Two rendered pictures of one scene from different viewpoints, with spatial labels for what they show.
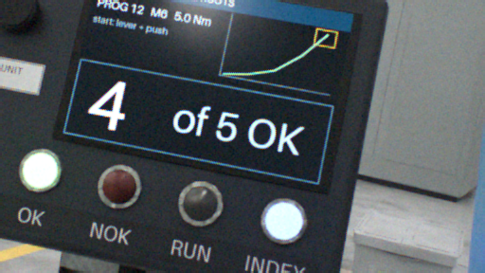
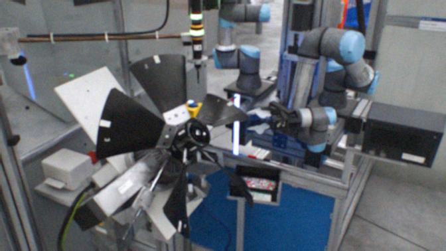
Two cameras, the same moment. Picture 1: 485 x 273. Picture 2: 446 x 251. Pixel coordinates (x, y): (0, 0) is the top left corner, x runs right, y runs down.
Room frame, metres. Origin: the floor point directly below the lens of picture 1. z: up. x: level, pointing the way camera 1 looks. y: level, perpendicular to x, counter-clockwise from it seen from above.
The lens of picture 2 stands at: (2.09, -0.26, 1.89)
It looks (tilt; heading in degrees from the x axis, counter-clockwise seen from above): 28 degrees down; 198
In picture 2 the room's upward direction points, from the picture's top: straight up
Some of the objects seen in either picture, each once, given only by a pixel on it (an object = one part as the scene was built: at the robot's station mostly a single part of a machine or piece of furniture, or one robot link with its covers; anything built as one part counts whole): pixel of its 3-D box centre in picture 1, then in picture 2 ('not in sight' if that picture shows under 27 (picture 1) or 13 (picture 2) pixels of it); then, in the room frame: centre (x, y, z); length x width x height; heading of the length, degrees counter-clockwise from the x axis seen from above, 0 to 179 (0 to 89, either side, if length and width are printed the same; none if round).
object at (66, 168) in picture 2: not in sight; (65, 170); (0.97, -1.34, 0.92); 0.17 x 0.16 x 0.11; 81
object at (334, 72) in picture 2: not in sight; (338, 74); (0.16, -0.26, 1.20); 0.13 x 0.12 x 0.14; 69
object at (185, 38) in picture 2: not in sight; (194, 47); (0.88, -0.75, 1.50); 0.09 x 0.07 x 0.10; 116
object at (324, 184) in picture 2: not in sight; (255, 165); (0.54, -0.59, 0.82); 0.90 x 0.04 x 0.08; 81
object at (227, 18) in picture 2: not in sight; (231, 13); (0.49, -0.73, 1.54); 0.11 x 0.08 x 0.11; 107
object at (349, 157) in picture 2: not in sight; (348, 164); (0.60, -0.16, 0.96); 0.03 x 0.03 x 0.20; 81
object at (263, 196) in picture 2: not in sight; (255, 183); (0.71, -0.54, 0.85); 0.22 x 0.17 x 0.07; 95
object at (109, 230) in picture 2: not in sight; (109, 224); (1.04, -1.11, 0.73); 0.15 x 0.09 x 0.22; 81
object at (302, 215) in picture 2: not in sight; (252, 222); (0.54, -0.59, 0.45); 0.82 x 0.02 x 0.66; 81
